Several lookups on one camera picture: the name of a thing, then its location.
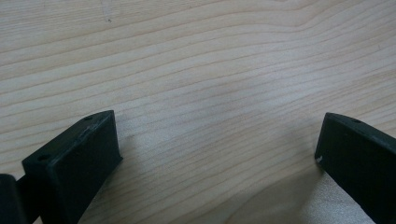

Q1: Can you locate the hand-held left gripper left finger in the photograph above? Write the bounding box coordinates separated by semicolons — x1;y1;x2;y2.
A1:
21;109;123;224

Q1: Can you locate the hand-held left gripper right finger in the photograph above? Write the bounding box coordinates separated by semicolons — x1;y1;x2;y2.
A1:
314;112;396;224

